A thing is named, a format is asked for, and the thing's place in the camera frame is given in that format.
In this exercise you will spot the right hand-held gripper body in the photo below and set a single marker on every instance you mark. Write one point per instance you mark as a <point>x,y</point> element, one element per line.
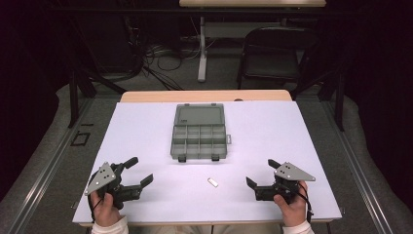
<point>285,182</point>

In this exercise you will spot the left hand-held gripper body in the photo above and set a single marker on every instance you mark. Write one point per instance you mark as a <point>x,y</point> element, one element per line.
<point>121,191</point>

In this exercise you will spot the person's left hand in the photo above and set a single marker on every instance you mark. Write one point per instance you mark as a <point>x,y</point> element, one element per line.
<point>104,209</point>

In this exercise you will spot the person's right hand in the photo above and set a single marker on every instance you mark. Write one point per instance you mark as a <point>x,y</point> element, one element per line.
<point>293,209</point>

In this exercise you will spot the white table board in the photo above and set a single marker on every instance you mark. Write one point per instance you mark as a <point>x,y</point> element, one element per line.
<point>162,191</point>

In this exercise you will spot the small white flat piece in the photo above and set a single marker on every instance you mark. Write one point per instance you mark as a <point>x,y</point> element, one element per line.
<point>213,182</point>

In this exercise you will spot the grey plastic compartment box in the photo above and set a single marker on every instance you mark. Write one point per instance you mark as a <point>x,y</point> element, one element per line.
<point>198,138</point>

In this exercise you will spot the black metal stand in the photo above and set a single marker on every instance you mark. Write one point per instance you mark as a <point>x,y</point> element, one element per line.
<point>339,104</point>
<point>74,97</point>

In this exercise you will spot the wooden table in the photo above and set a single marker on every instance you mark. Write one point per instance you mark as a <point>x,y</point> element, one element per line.
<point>195,96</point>

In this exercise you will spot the black folding chair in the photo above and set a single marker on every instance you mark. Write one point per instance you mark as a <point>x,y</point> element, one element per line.
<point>271,61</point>

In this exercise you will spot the white-legged background table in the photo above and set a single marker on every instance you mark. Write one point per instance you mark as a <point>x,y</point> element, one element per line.
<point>203,48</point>

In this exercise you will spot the metal floor rail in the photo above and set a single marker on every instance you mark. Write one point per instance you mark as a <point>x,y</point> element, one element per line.
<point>48,169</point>
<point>355,162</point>

